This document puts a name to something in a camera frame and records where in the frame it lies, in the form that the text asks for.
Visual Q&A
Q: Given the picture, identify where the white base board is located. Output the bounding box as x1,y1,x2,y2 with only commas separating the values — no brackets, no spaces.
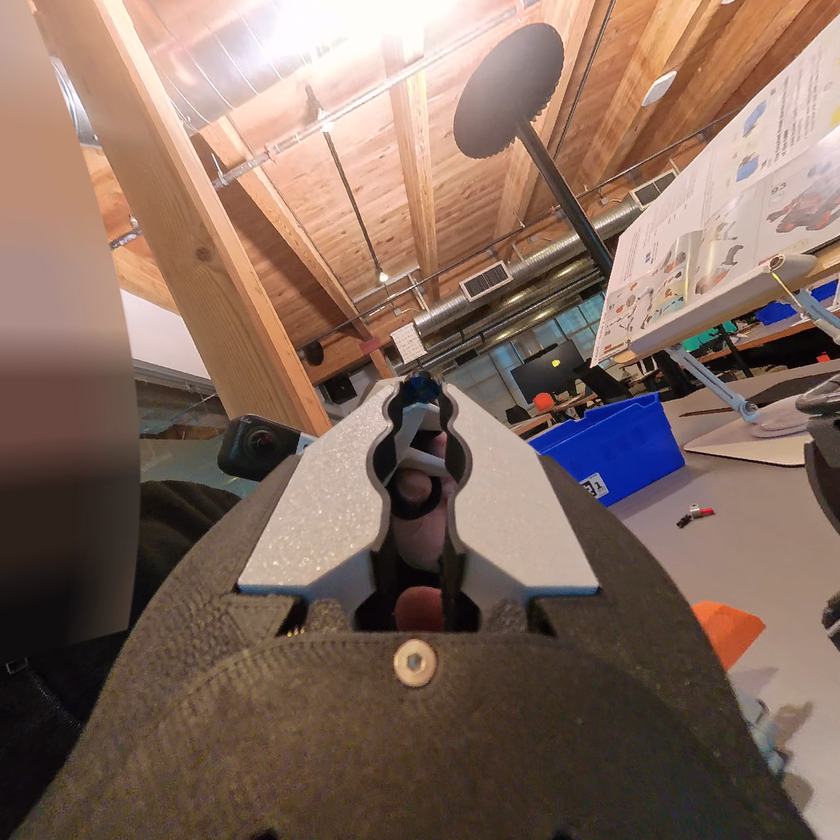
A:
681,373,840,468

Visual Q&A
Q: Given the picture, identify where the grey wheel module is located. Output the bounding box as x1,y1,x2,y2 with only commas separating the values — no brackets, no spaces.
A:
690,377,840,778

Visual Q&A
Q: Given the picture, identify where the open instruction booklet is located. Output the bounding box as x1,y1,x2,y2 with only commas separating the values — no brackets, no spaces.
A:
646,164,840,312

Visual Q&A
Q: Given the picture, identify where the black pole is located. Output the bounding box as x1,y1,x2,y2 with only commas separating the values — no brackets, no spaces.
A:
453,23,618,277

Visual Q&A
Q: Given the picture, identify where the light blue stand rod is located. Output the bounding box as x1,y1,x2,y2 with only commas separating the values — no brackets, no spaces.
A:
773,272,840,343
664,348,761,422

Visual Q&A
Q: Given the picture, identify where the silver ventilation duct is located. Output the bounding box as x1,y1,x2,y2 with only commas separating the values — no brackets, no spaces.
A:
413,190,657,342

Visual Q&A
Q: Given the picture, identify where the blue storage bin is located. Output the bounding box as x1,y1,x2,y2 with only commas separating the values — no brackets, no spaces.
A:
527,392,686,508
755,279,840,326

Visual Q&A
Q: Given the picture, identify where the white air vent grille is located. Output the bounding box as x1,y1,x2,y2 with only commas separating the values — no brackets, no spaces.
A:
458,261,514,303

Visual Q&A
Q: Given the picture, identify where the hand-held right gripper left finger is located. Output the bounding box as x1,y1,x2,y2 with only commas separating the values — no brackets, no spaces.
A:
236,379,404,623

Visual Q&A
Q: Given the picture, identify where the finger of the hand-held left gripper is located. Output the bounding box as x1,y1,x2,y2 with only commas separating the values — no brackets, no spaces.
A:
392,402,442,483

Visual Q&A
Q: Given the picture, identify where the thick wooden column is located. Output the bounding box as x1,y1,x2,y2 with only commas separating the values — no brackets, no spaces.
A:
33,0,332,437

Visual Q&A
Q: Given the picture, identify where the white instruction sheet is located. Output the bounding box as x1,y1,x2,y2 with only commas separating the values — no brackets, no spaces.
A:
589,13,840,368

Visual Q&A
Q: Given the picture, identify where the black monitor screen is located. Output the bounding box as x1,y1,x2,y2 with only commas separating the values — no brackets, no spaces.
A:
508,338,588,403

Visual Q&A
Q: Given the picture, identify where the white round stand base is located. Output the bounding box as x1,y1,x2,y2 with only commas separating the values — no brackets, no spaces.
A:
750,395,823,439

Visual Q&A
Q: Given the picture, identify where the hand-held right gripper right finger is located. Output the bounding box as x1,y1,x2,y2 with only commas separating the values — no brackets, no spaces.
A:
438,381,601,599

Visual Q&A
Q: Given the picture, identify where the person's right hand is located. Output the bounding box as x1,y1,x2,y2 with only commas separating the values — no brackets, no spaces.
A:
394,586,444,632

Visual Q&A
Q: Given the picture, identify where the person's left hand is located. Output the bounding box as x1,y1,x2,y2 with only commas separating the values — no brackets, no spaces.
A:
392,428,462,573

